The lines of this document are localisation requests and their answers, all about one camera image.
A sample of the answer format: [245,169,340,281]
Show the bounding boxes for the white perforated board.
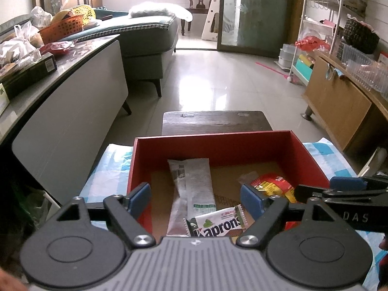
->
[202,0,225,42]

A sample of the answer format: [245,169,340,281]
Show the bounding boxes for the red flat packet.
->
[40,41,75,56]

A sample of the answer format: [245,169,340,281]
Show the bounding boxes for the red foil bag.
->
[295,35,331,53]

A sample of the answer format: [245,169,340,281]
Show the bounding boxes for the teal box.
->
[295,57,315,81]

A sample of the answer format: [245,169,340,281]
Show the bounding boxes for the white wire cart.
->
[289,0,347,84]

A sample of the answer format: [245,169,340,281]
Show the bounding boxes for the clear plastic tray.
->
[336,41,388,98]

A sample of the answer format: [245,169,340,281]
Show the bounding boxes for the dark woven basket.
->
[342,16,380,55]

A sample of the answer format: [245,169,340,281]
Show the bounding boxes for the stacked plastic containers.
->
[278,44,297,68]

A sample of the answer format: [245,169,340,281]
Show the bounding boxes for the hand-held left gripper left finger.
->
[39,183,156,248]

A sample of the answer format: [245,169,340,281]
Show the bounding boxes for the wooden cabinet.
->
[302,49,388,171]

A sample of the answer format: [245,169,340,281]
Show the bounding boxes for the white pillow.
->
[128,1,194,22]

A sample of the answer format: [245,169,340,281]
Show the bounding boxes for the long grey packet with barcode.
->
[166,158,191,237]

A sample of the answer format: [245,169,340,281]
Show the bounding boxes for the long white packet green label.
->
[182,158,218,216]

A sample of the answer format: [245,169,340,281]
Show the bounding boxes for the yellow red snack packet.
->
[250,172,297,204]

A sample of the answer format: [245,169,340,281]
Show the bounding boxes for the blue checkered tablecloth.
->
[79,138,388,291]

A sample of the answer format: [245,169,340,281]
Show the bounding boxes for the white wafer snack packet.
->
[184,204,248,237]

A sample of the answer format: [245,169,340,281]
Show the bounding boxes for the glass sliding door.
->
[218,0,301,59]

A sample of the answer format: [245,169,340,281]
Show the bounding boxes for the dark wooden stool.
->
[162,111,274,136]

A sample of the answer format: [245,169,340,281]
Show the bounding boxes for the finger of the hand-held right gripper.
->
[295,184,388,204]
[330,173,388,191]

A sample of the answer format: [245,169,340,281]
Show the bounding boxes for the white plastic bag with handles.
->
[14,24,42,49]

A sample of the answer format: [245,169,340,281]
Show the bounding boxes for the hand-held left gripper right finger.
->
[236,185,354,248]

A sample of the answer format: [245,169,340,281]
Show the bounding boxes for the long black box white label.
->
[0,52,57,116]

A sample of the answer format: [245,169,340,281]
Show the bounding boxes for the grey side cabinet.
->
[0,34,133,208]

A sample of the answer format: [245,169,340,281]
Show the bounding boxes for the orange plastic basket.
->
[39,14,84,45]

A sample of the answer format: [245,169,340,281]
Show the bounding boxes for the knotted white plastic bag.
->
[30,6,54,31]

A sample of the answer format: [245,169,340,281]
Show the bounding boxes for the grey sofa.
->
[0,8,180,98]

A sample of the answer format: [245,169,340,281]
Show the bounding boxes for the teal cushion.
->
[94,8,130,19]

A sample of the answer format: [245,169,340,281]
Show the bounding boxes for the crumpled white plastic bag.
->
[0,40,42,77]

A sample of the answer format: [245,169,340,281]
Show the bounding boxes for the red cardboard box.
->
[127,130,331,240]

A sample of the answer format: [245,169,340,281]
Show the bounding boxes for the yellow plastic basket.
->
[71,5,96,26]

